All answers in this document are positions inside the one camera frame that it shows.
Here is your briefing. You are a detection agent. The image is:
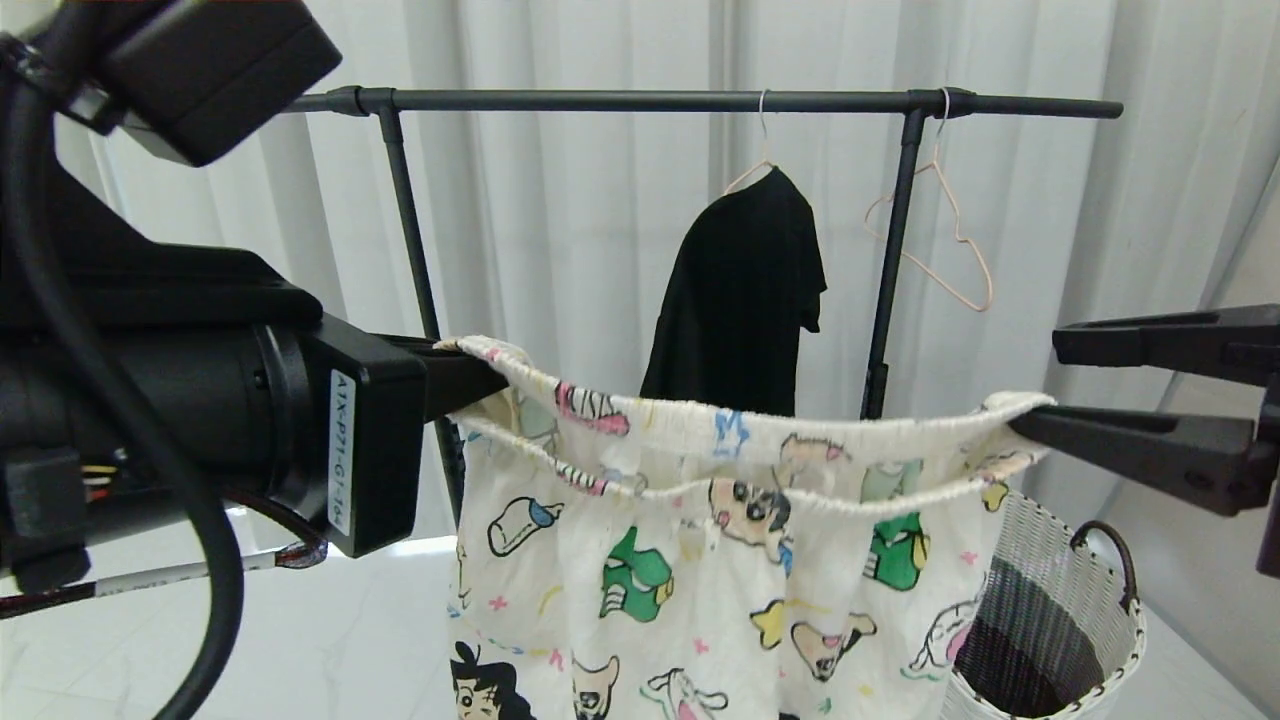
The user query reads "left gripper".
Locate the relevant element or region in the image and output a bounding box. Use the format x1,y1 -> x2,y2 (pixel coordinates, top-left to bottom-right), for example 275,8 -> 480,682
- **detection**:
0,315 -> 431,559

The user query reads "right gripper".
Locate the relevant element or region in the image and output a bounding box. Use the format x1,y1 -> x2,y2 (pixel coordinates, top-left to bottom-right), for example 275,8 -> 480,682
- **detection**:
1010,305 -> 1280,581

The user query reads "pink clothes hanger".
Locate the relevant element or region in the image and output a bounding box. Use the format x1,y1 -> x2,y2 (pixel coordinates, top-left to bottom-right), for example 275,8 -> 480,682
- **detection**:
722,90 -> 776,196
865,88 -> 996,313

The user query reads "cream printed garment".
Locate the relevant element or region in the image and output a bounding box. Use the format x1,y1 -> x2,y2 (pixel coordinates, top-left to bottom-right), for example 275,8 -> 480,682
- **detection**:
435,335 -> 1056,720

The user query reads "black garment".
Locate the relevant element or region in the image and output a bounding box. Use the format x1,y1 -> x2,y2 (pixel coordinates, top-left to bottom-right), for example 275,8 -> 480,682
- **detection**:
640,165 -> 829,419

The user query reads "white laundry basket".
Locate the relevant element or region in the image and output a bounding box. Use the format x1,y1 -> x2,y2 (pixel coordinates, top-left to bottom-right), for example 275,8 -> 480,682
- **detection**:
940,490 -> 1149,720

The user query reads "black clothes rack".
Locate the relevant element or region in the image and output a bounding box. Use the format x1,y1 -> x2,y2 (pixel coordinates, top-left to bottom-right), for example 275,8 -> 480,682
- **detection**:
285,85 -> 1124,521

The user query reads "white curtain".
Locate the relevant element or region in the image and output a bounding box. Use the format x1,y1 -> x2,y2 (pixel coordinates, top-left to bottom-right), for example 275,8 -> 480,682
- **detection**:
0,0 -> 1280,541

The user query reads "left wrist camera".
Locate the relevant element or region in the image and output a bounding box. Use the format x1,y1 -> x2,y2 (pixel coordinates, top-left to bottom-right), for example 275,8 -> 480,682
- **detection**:
0,0 -> 343,331

